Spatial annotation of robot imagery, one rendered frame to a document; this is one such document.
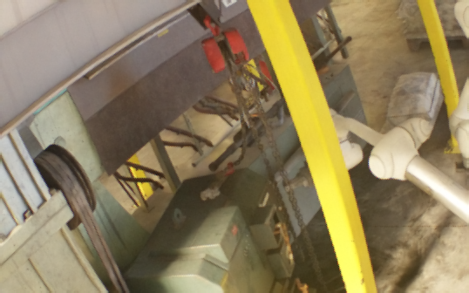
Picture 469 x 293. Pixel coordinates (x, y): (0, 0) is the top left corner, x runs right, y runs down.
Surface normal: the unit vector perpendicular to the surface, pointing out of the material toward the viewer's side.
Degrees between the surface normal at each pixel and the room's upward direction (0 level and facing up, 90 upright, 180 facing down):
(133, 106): 90
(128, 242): 90
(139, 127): 90
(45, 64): 90
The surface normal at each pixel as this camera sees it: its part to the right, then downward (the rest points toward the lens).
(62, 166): 0.33, -0.60
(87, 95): 0.69, -0.19
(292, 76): -0.53, 0.52
